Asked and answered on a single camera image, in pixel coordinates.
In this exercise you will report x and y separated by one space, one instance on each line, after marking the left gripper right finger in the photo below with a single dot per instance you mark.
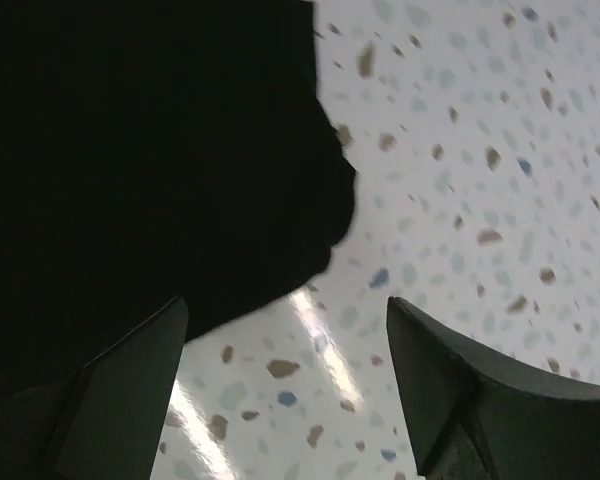
474 413

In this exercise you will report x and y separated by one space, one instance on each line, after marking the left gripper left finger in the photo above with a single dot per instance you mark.
102 419

